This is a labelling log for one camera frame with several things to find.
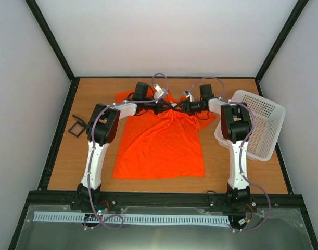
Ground orange t-shirt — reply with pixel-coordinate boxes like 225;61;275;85
112;90;217;180

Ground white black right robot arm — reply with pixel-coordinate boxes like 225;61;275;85
173;84;253;211

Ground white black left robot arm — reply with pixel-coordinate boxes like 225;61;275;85
77;82;172;210

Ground black square brooch holder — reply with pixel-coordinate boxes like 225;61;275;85
68;115;87;138

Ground white perforated plastic basket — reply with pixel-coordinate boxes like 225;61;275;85
213;90;287;162

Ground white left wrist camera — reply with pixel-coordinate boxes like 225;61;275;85
154;84;169;101

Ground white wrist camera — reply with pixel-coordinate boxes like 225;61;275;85
154;84;169;101
183;90;195;102

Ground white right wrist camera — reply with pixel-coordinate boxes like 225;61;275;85
183;90;195;102

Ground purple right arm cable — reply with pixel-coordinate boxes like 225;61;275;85
189;76;272;232

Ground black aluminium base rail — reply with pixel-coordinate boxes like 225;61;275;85
25;190;304;213

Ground black enclosure frame post right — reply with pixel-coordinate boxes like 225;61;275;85
255;0;309;83

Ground black enclosure frame post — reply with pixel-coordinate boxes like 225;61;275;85
25;0;75;83
255;0;309;83

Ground light blue slotted cable duct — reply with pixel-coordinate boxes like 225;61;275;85
32;211;230;227

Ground black enclosure frame post left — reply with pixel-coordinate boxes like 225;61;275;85
25;0;75;83

